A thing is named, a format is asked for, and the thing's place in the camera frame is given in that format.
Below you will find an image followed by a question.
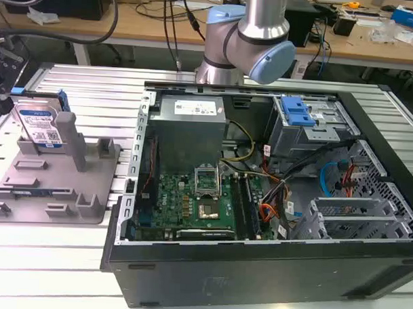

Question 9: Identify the hard disk in blue carrier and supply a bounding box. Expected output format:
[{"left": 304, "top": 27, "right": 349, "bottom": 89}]
[{"left": 8, "top": 87, "right": 73, "bottom": 149}]

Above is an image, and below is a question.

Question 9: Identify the metal disk bay cage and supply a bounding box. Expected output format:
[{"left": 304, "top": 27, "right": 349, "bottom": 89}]
[{"left": 262, "top": 94, "right": 363, "bottom": 161}]

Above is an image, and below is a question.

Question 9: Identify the clear plastic bag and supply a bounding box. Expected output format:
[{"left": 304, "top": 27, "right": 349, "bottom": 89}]
[{"left": 26, "top": 6, "right": 62, "bottom": 25}]

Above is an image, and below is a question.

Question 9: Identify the large black box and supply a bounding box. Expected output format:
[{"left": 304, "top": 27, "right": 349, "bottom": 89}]
[{"left": 3, "top": 0, "right": 104, "bottom": 22}]

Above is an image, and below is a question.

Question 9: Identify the grey parts rack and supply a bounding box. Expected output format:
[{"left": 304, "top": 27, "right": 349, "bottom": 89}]
[{"left": 0, "top": 108, "right": 124, "bottom": 228}]

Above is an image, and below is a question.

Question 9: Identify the wooden desk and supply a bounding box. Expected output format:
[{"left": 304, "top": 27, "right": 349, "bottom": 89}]
[{"left": 0, "top": 0, "right": 413, "bottom": 72}]

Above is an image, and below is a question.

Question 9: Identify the grey power supply unit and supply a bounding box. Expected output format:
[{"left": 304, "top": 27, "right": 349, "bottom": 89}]
[{"left": 144, "top": 94, "right": 230, "bottom": 178}]

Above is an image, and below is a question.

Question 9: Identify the green motherboard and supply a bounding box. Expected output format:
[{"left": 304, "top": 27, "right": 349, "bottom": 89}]
[{"left": 134, "top": 170, "right": 281, "bottom": 247}]

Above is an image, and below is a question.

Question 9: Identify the metal socket cover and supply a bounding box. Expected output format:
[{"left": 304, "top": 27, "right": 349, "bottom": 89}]
[{"left": 193, "top": 165, "right": 222, "bottom": 201}]

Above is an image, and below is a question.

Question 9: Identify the CPU socket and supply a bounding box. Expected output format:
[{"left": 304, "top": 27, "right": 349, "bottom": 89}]
[{"left": 196, "top": 201, "right": 223, "bottom": 221}]

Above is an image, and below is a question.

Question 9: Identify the black expansion slot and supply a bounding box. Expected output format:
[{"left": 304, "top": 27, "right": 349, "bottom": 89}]
[{"left": 175, "top": 227, "right": 237, "bottom": 242}]

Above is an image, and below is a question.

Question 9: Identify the black RAM slot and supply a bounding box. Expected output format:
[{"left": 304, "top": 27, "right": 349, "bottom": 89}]
[
  {"left": 241, "top": 176, "right": 264, "bottom": 241},
  {"left": 227, "top": 174, "right": 253, "bottom": 241}
]

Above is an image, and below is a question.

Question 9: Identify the black computer tower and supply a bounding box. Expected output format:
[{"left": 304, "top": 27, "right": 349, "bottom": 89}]
[{"left": 283, "top": 0, "right": 319, "bottom": 49}]

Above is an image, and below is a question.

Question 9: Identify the black open PC case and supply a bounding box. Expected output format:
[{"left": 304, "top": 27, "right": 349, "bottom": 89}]
[{"left": 98, "top": 79, "right": 413, "bottom": 309}]

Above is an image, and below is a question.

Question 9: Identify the small black box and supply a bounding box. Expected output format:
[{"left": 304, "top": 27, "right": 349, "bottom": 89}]
[{"left": 332, "top": 12, "right": 357, "bottom": 37}]

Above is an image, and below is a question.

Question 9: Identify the blue cardboard box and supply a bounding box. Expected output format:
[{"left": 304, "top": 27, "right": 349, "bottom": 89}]
[{"left": 391, "top": 5, "right": 413, "bottom": 33}]

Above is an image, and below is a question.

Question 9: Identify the thick grey cable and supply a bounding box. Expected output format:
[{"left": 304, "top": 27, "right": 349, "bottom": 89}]
[{"left": 0, "top": 0, "right": 118, "bottom": 46}]

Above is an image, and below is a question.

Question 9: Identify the thin black cable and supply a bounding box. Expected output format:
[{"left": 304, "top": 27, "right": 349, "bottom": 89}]
[{"left": 161, "top": 0, "right": 184, "bottom": 72}]

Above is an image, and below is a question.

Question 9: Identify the yellow and black wire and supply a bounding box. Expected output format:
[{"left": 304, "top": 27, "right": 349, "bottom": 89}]
[{"left": 218, "top": 119, "right": 257, "bottom": 164}]

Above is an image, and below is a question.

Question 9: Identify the multicolour wire bundle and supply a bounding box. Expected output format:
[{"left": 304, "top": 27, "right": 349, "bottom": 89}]
[{"left": 256, "top": 171, "right": 297, "bottom": 235}]

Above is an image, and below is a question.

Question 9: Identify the blue disk carrier handle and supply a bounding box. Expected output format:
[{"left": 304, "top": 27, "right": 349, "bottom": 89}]
[{"left": 279, "top": 96, "right": 317, "bottom": 128}]

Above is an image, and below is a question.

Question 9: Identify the blue wire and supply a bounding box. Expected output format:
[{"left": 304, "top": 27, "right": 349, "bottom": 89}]
[{"left": 318, "top": 161, "right": 343, "bottom": 201}]

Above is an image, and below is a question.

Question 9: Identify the red wire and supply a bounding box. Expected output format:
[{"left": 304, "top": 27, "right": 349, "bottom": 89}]
[{"left": 340, "top": 161, "right": 357, "bottom": 202}]

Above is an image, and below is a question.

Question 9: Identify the perforated metal slot bracket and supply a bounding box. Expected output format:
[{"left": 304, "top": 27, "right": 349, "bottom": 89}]
[{"left": 304, "top": 194, "right": 401, "bottom": 244}]

